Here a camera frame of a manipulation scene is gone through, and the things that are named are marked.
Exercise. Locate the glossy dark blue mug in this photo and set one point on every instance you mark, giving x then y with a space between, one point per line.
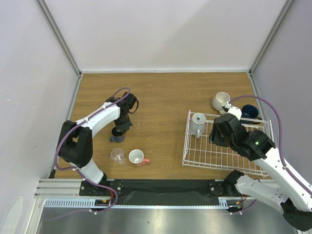
251 112

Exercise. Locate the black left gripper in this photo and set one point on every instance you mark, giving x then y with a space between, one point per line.
124 127

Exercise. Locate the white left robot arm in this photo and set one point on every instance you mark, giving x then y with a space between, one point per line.
75 144

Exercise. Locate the light grey footed cup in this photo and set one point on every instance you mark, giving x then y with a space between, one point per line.
197 124

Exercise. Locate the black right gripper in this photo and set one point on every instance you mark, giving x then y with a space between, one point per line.
220 132

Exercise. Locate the white wire dish rack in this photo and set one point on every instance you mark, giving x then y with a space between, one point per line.
199 152

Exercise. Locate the small dark blue mug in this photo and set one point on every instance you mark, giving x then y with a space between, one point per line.
116 136

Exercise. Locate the cream round mug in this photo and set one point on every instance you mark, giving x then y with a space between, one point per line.
221 100

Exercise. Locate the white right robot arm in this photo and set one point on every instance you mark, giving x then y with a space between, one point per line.
293 198

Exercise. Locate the grey cable duct rail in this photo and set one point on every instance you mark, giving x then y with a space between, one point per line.
77 203

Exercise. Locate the pink mug white inside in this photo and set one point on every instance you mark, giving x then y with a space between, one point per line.
137 157

